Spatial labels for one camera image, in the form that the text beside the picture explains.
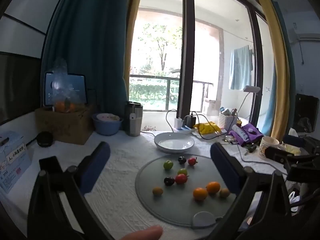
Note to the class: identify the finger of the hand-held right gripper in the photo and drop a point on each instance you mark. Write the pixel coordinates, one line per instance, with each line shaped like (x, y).
(277, 154)

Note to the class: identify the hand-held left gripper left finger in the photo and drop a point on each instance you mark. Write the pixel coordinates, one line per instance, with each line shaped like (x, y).
(96, 166)

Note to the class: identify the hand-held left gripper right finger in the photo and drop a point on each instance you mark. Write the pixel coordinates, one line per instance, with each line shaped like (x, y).
(222, 170)

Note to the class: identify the orange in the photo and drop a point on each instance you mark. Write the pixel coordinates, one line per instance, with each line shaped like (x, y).
(213, 187)
(200, 194)

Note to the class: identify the brown longan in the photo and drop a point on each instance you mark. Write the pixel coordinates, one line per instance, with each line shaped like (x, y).
(157, 191)
(224, 193)

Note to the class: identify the dark cherry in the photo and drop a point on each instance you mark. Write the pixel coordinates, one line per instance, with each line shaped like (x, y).
(168, 181)
(182, 159)

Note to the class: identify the white ceramic plate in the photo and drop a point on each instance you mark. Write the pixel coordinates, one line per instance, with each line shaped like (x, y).
(175, 143)

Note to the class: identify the round glass tray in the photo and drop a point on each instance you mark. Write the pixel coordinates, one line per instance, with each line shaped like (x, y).
(160, 205)

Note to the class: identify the person's left hand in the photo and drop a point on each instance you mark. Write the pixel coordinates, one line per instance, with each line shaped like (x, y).
(142, 233)

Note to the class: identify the cartoon print mug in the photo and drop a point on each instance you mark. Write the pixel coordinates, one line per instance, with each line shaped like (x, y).
(268, 147)

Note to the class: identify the white tissue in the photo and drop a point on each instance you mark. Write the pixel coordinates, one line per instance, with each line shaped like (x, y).
(291, 131)

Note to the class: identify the black car key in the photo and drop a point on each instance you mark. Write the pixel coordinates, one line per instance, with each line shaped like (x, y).
(250, 149)

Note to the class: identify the purple cloth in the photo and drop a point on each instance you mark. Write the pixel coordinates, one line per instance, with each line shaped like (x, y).
(255, 136)

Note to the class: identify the white plastic bag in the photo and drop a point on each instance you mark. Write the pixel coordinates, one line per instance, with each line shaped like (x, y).
(296, 198)

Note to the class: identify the white quilted tablecloth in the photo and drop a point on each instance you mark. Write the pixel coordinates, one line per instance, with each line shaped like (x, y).
(117, 192)

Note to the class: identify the blue bowl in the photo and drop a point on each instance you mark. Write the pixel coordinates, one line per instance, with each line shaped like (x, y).
(107, 128)

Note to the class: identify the small green fruit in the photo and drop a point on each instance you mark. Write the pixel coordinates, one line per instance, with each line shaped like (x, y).
(168, 164)
(182, 171)

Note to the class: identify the white tube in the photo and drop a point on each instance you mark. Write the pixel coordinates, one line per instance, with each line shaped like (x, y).
(238, 132)

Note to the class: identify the yellow plastic bag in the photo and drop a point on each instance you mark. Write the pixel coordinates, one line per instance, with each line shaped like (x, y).
(207, 128)

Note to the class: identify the white perforated basket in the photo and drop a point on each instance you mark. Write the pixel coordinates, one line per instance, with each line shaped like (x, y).
(227, 122)

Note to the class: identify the cardboard box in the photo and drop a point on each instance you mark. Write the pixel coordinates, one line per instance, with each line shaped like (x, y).
(65, 127)

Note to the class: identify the white power strip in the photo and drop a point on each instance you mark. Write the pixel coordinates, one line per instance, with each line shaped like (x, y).
(185, 130)

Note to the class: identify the steel tumbler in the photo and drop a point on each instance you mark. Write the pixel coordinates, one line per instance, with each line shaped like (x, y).
(133, 125)

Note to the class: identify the black charger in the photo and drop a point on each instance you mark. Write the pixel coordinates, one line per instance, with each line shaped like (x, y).
(190, 122)

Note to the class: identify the black round speaker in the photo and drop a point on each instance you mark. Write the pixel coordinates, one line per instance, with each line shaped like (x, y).
(44, 139)

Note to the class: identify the white charger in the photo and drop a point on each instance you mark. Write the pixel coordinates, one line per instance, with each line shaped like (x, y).
(178, 122)

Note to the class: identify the white desk lamp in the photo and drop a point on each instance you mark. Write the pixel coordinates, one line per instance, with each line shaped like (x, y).
(251, 88)

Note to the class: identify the clear plastic bag of oranges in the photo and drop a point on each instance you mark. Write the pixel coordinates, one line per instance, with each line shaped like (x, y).
(65, 92)

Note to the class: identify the tablet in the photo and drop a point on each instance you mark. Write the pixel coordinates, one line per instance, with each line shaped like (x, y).
(78, 87)

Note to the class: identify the blue and white carton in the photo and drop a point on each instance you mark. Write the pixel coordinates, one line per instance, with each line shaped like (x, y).
(12, 165)

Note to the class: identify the hanging light blue towel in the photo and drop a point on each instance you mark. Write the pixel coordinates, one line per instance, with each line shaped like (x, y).
(240, 67)

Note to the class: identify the balcony railing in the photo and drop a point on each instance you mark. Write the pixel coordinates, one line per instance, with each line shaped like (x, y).
(150, 77)

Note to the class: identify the black screen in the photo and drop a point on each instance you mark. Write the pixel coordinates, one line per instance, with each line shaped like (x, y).
(17, 87)

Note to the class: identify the white air conditioner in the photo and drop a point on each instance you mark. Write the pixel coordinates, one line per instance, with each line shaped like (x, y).
(308, 37)

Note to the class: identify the dark window frame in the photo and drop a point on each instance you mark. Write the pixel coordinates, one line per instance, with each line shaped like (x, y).
(186, 42)

